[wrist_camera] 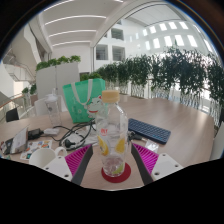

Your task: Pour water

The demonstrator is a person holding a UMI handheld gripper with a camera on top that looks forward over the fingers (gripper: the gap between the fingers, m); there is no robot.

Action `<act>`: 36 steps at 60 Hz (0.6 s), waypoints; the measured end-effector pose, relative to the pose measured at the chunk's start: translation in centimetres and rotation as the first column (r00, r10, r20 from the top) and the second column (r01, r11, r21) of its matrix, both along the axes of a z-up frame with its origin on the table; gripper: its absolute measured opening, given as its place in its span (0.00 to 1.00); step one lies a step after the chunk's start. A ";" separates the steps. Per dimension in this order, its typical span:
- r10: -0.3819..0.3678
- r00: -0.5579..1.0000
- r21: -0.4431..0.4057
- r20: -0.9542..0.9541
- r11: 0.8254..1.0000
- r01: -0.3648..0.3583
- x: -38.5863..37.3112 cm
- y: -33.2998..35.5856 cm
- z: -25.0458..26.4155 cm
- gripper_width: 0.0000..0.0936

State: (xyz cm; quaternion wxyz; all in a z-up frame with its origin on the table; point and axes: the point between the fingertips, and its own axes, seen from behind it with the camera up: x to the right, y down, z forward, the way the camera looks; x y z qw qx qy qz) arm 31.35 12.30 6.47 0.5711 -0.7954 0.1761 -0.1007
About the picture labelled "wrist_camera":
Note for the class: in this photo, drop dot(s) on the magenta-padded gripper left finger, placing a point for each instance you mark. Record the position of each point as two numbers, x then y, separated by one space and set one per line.
59 166

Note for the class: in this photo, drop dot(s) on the dark blue keyboard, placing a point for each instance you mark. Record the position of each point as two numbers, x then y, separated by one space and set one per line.
150 130

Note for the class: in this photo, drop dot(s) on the green tote bag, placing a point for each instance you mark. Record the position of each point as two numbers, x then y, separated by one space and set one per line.
80 103

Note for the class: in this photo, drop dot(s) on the ceiling light strips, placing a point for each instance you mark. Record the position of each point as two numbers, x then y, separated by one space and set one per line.
76 31

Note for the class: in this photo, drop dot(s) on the black charger block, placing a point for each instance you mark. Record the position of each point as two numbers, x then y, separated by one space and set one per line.
34 133

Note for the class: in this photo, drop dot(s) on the clear plastic wrapper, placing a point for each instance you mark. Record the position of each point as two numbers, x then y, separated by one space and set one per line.
151 146

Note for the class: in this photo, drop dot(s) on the white paper cup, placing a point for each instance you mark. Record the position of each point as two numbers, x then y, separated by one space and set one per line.
42 156

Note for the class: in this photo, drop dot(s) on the clear plastic bottle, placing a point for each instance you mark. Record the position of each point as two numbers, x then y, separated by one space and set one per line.
111 133

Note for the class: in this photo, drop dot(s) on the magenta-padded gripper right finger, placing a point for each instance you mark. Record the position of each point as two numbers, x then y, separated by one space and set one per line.
165 165

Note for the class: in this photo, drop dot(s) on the black office chair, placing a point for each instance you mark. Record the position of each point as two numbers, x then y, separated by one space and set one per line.
12 115

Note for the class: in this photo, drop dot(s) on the row of green potted trees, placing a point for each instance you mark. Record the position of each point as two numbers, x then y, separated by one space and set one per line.
173 76

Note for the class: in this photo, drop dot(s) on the white planter cabinet with plants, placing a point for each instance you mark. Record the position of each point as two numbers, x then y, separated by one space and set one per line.
56 80

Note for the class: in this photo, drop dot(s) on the flat round red coaster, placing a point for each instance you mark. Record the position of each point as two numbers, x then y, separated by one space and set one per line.
124 176

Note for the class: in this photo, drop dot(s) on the clear tumbler with white lid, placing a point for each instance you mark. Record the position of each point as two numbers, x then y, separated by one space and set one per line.
53 110

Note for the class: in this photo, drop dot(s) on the colourful sticker sheet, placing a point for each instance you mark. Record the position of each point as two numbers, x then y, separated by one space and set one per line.
35 148

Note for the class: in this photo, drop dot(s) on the small potted plants by railing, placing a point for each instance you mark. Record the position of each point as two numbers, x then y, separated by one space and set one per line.
31 89

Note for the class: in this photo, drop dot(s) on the black notebook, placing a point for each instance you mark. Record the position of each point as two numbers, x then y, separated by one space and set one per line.
6 146

